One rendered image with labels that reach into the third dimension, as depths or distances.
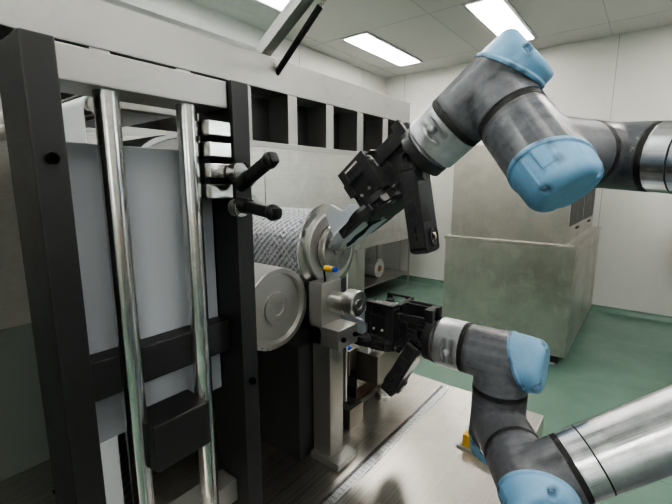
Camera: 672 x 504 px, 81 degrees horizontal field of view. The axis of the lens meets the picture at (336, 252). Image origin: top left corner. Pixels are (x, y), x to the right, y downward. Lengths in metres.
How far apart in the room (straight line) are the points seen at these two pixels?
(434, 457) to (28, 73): 0.72
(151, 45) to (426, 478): 0.88
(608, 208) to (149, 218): 4.85
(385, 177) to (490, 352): 0.28
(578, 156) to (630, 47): 4.76
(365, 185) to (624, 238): 4.58
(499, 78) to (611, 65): 4.69
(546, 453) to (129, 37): 0.88
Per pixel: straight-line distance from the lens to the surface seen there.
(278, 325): 0.61
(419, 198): 0.52
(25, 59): 0.30
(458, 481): 0.74
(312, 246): 0.62
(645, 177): 0.52
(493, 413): 0.63
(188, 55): 0.92
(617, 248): 5.05
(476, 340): 0.61
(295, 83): 1.11
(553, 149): 0.43
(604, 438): 0.55
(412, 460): 0.76
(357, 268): 1.60
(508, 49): 0.49
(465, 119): 0.49
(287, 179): 1.05
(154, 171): 0.36
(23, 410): 0.84
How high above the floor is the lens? 1.36
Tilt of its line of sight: 10 degrees down
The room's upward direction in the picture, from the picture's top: straight up
